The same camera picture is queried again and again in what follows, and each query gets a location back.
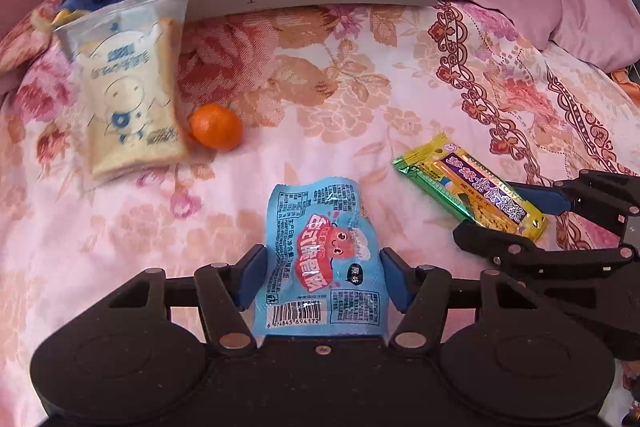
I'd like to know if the orange tangerine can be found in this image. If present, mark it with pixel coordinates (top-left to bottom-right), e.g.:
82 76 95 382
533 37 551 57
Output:
188 103 243 152

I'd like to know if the pink rice cracker packet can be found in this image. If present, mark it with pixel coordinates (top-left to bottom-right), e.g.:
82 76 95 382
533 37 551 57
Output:
0 19 57 74

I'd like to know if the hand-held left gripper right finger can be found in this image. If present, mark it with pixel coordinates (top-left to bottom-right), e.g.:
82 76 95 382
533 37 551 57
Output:
380 248 538 353

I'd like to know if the light blue sausage packet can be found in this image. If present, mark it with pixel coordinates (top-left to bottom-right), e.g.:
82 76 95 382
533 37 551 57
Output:
255 177 390 340

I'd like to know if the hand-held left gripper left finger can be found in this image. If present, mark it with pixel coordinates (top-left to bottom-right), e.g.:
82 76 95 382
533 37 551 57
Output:
107 244 267 355

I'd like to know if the orange cloth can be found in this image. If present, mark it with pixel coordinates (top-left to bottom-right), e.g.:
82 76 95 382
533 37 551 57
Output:
611 66 640 98

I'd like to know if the clear bread slice packet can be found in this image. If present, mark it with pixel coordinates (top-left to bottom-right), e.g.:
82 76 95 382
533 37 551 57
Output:
54 0 192 188

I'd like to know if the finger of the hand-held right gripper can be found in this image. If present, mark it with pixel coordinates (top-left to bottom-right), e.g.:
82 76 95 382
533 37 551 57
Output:
452 222 640 279
507 170 640 228

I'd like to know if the pink floral bedsheet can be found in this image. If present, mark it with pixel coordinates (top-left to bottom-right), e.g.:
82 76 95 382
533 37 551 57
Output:
0 0 640 427

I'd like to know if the green yellow snack bar packet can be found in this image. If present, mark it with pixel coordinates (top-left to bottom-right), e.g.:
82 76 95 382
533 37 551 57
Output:
392 133 548 242

